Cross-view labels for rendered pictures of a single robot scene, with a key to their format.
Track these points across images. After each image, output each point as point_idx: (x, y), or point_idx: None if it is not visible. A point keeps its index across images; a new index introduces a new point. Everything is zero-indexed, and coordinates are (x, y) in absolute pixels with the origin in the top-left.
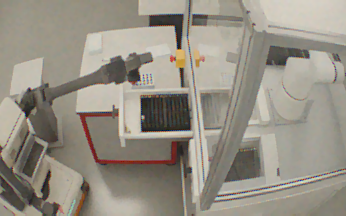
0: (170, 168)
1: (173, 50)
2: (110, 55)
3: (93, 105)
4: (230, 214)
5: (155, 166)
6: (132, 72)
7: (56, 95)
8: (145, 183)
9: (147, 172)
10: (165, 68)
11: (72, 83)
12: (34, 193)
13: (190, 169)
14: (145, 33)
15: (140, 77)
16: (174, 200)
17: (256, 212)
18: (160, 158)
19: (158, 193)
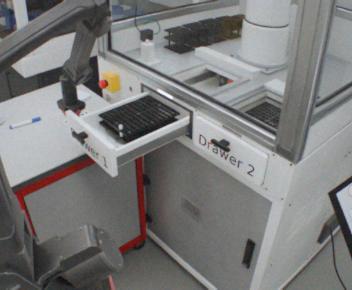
0: (142, 251)
1: (90, 93)
2: (18, 121)
3: (32, 169)
4: (313, 178)
5: (125, 259)
6: (73, 97)
7: (2, 56)
8: (128, 284)
9: (121, 271)
10: (95, 108)
11: (34, 23)
12: (36, 243)
13: (225, 141)
14: (45, 92)
15: (84, 102)
16: (178, 283)
17: (327, 179)
18: (130, 237)
19: (152, 286)
